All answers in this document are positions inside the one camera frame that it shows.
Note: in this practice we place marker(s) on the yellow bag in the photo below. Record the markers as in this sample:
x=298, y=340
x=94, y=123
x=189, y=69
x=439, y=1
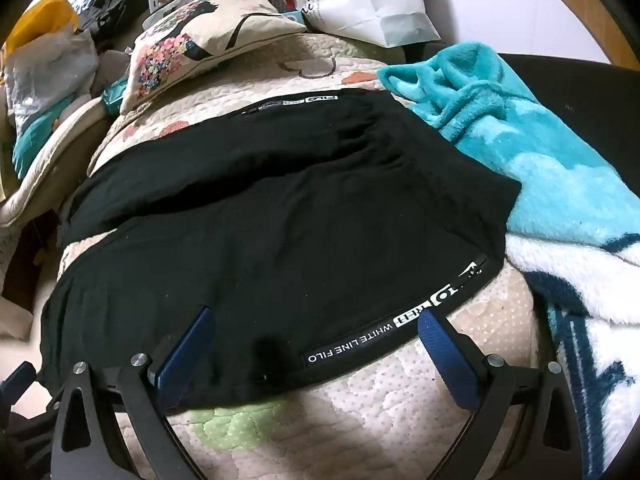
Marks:
x=47, y=15

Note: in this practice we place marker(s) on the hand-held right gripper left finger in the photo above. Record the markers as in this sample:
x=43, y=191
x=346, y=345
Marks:
x=182, y=355

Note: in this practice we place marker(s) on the quilted heart print bedspread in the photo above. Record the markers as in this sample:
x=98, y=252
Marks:
x=390, y=380

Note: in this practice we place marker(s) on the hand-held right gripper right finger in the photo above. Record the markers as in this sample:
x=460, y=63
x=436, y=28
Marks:
x=442, y=355

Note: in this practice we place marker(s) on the floral print cushion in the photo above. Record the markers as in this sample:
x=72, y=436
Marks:
x=200, y=45

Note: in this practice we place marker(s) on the cream padded mat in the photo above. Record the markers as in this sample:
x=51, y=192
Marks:
x=55, y=170

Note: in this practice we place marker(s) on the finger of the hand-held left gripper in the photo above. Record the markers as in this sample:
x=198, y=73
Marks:
x=17, y=377

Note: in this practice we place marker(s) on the teal and white fleece blanket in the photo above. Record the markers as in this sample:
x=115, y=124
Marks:
x=550, y=160

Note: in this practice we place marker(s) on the white paper bag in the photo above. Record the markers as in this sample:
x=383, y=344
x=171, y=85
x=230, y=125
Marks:
x=360, y=0

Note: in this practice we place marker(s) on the clear plastic bag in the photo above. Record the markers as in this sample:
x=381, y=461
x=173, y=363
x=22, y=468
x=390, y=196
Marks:
x=50, y=70

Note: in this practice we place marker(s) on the green tissue packet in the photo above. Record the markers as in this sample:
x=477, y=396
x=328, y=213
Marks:
x=115, y=97

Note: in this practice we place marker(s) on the teal cloth bundle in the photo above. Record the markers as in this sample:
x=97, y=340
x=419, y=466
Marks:
x=35, y=135

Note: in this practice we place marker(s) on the black pants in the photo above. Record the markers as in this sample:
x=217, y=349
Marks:
x=275, y=235

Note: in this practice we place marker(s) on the black seat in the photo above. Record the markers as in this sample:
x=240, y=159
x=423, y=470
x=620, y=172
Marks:
x=575, y=80

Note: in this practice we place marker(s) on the dark clothing pile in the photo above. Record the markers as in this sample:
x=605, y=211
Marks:
x=115, y=7

